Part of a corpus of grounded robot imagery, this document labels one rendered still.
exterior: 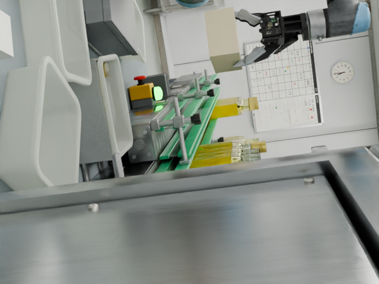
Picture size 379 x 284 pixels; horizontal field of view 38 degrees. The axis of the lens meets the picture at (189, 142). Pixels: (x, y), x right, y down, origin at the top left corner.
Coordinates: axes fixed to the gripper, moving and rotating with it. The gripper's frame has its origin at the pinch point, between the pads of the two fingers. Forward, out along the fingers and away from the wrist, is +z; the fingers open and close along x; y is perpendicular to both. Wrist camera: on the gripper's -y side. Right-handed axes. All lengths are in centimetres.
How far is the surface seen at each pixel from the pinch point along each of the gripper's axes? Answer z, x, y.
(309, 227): -8, 48, 105
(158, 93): 26.0, 4.1, -28.8
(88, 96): 29.8, 17.6, 31.0
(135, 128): 25.5, 21.8, 9.4
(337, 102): -106, -92, -586
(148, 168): 22.5, 32.4, 12.9
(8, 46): 29, 19, 70
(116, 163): 14, 38, 71
